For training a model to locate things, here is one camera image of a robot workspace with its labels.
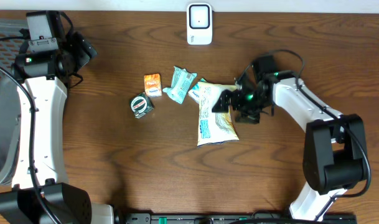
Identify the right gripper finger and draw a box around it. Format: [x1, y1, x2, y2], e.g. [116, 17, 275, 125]
[212, 90, 236, 113]
[235, 113, 260, 124]

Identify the yellow snack chip bag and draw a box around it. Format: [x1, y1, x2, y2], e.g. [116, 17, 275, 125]
[197, 82, 239, 147]

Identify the teal tissue pack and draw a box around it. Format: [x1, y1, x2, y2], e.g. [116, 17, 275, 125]
[187, 78, 206, 104]

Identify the light green wipes packet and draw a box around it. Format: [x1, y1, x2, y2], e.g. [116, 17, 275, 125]
[162, 66, 197, 104]

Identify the orange tissue pack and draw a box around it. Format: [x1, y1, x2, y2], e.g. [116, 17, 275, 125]
[144, 73, 162, 97]

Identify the dark green round-label packet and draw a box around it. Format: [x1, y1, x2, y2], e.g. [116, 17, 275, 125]
[129, 92, 154, 119]

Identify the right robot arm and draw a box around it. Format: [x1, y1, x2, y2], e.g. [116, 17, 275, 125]
[212, 70, 372, 222]

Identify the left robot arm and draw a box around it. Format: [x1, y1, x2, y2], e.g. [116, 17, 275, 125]
[0, 32, 119, 223]

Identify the grey plastic mesh basket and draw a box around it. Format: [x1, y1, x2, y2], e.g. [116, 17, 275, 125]
[0, 19, 28, 185]

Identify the right black cable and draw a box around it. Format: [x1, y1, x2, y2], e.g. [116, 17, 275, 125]
[235, 49, 372, 200]

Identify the black cable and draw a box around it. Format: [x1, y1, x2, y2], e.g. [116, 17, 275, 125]
[235, 49, 372, 200]
[0, 11, 84, 224]

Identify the left black cable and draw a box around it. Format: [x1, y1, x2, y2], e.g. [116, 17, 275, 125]
[0, 11, 84, 224]

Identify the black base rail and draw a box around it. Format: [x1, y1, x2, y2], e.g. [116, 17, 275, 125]
[124, 212, 358, 224]

